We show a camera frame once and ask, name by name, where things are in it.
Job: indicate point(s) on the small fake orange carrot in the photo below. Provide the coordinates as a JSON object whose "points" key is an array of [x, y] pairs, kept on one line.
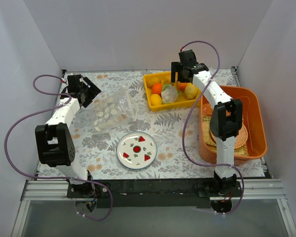
{"points": [[182, 86]]}

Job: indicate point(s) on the fake yellow mango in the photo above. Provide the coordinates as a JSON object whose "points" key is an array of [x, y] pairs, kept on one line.
{"points": [[152, 81]]}

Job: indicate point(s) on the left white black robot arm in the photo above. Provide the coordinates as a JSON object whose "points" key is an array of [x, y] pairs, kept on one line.
{"points": [[54, 142]]}

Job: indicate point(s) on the yellow plastic tray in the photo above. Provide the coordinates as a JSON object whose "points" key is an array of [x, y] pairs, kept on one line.
{"points": [[182, 100]]}

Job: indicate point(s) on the round woven bamboo basket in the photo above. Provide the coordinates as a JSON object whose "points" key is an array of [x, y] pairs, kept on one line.
{"points": [[241, 139]]}

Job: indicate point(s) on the floral pattern table mat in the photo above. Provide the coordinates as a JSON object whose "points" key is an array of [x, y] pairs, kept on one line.
{"points": [[161, 144]]}

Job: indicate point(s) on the orange plastic tub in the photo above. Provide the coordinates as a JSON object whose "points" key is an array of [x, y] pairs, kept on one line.
{"points": [[256, 143]]}

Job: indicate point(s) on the clear zip top bag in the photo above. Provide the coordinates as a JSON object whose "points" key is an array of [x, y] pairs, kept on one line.
{"points": [[116, 110]]}

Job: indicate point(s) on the aluminium frame rail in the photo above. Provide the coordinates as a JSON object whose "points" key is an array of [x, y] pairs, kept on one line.
{"points": [[262, 208]]}

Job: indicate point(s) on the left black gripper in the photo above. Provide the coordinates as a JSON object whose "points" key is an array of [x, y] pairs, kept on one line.
{"points": [[89, 91]]}

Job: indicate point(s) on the watermelon pattern ceramic plate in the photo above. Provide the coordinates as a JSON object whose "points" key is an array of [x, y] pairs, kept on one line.
{"points": [[136, 150]]}

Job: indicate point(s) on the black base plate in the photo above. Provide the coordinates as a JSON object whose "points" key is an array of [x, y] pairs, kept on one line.
{"points": [[167, 192]]}

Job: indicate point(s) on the smooth fake yellow lemon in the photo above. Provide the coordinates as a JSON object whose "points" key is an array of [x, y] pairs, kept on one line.
{"points": [[155, 100]]}

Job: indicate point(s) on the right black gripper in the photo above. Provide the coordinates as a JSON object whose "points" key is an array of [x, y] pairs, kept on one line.
{"points": [[175, 70]]}

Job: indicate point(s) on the green bamboo placemat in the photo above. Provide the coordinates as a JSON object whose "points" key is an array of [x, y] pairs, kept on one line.
{"points": [[206, 124]]}

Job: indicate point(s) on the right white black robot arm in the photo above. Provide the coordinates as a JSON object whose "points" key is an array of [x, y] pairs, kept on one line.
{"points": [[226, 118]]}

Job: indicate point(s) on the wrinkled fake yellow lemon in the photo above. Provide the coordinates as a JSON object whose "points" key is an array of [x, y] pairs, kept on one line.
{"points": [[190, 91]]}

